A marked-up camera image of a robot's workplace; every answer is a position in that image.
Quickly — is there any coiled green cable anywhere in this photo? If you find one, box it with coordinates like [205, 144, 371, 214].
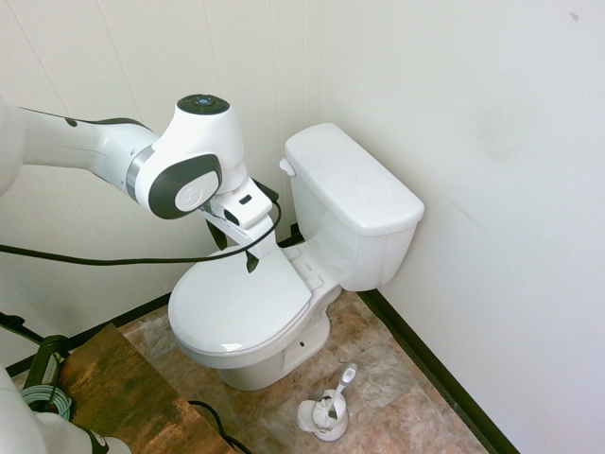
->
[20, 384, 74, 423]

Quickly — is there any white toilet tank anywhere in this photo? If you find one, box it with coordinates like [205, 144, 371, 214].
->
[288, 168, 420, 292]

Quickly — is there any white toilet seat lid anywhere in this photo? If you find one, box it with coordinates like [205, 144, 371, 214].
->
[166, 244, 315, 357]

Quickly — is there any black camera stand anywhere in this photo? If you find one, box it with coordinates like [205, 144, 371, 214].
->
[0, 310, 73, 394]

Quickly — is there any white toilet tank lid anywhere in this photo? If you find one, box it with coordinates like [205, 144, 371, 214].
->
[283, 122, 425, 238]

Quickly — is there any black power cable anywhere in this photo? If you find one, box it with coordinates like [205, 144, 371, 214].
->
[187, 400, 254, 454]

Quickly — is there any white toilet brush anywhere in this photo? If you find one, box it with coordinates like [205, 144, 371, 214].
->
[313, 362, 359, 423]

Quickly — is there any brown wooden table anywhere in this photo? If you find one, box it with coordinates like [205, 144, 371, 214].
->
[55, 322, 252, 454]

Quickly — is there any white toilet bowl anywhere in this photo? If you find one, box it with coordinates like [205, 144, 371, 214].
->
[173, 235, 342, 392]

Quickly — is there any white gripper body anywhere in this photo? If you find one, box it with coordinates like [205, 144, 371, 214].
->
[204, 209, 285, 262]

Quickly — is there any black camera cable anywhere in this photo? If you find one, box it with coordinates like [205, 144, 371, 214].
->
[0, 184, 284, 265]

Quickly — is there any white toilet brush holder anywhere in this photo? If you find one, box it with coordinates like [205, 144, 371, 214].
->
[296, 388, 352, 444]

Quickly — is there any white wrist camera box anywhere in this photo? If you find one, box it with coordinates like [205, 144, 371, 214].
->
[209, 178, 275, 229]

